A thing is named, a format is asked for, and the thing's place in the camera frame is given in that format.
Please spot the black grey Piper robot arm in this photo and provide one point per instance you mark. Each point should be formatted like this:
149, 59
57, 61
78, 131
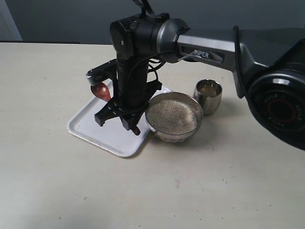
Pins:
268, 68

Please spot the small steel cup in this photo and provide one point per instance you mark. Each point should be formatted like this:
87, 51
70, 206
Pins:
208, 93

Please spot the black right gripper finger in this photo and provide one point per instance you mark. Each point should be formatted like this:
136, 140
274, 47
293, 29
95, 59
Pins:
130, 119

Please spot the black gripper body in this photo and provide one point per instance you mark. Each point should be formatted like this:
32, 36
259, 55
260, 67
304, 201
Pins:
137, 81

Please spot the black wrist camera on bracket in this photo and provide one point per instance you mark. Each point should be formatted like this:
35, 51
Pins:
102, 73

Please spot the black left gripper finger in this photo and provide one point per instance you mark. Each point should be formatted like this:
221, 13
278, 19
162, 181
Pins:
109, 111

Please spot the steel bowl of rice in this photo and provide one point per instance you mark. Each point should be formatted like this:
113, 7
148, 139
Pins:
173, 116

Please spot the dark red wooden spoon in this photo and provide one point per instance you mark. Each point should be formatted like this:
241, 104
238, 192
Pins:
101, 91

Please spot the white rectangular plastic tray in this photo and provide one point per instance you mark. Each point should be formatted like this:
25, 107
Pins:
112, 136

